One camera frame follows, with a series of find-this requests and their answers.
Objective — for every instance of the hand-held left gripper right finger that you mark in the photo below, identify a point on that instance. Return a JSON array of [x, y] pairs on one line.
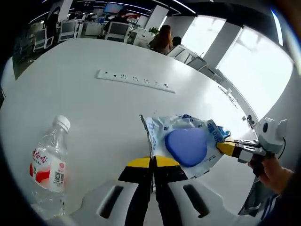
[[169, 188]]

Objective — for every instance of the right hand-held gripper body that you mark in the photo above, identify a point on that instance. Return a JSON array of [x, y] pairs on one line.
[[272, 136]]

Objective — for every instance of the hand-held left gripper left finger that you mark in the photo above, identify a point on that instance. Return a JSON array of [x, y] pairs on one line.
[[136, 188]]

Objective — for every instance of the blue round pad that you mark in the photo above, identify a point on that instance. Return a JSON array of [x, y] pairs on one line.
[[185, 147]]

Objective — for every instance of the clear blue printed plastic bag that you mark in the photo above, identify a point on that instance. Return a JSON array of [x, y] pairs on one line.
[[155, 136]]

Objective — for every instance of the clear plastic water bottle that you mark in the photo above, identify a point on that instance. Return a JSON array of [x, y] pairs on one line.
[[49, 169]]

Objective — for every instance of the white tabletop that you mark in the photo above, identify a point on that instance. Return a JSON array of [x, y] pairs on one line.
[[105, 113]]

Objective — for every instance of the person's right hand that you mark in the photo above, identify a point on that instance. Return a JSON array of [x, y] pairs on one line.
[[275, 175]]

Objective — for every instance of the white office chair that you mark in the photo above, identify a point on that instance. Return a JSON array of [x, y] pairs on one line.
[[117, 31], [181, 53], [42, 40], [68, 30], [197, 63]]

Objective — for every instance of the white recessed power strip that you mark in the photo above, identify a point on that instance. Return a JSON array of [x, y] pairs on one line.
[[134, 80]]

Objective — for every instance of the green potted plant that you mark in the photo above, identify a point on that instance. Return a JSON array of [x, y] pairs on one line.
[[154, 30]]

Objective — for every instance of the wall monitor screen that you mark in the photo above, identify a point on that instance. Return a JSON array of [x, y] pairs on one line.
[[114, 8]]

